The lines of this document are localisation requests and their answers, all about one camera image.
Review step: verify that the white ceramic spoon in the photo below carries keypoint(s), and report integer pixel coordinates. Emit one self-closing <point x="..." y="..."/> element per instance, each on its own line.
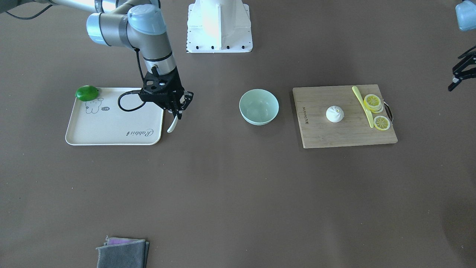
<point x="173" y="124"/>

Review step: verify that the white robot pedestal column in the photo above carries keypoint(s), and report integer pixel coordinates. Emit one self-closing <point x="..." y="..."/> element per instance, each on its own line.
<point x="219" y="26"/>

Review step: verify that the grey folded cloth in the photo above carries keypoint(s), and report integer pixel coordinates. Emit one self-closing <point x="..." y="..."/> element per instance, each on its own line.
<point x="118" y="252"/>

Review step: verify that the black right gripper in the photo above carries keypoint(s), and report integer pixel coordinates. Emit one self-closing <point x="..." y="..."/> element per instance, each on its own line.
<point x="178" y="88"/>

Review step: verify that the yellow plastic knife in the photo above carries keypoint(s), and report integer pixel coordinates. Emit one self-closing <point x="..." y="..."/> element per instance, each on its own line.
<point x="367" y="112"/>

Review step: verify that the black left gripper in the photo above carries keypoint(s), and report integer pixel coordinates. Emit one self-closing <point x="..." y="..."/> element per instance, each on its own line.
<point x="462" y="69"/>

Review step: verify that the white steamed bun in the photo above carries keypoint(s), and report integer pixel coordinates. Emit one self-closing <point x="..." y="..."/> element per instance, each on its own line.
<point x="335" y="114"/>

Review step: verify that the green lime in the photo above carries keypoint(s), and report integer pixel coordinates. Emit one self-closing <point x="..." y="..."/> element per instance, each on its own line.
<point x="86" y="93"/>

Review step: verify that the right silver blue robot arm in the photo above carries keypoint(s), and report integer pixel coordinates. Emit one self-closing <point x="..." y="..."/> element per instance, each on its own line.
<point x="138" y="25"/>

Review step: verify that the mint green bowl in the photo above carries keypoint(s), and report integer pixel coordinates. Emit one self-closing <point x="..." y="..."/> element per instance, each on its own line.
<point x="258" y="106"/>

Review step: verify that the white rectangular tray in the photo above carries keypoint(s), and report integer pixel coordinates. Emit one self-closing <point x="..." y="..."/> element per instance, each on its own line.
<point x="114" y="119"/>

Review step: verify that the single lemon slice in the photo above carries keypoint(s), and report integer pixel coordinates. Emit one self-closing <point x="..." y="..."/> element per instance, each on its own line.
<point x="381" y="123"/>

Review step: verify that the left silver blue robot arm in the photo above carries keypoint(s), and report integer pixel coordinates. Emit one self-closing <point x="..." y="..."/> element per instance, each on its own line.
<point x="466" y="16"/>

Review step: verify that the wooden cutting board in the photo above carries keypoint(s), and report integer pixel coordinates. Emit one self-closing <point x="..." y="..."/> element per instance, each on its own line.
<point x="317" y="131"/>

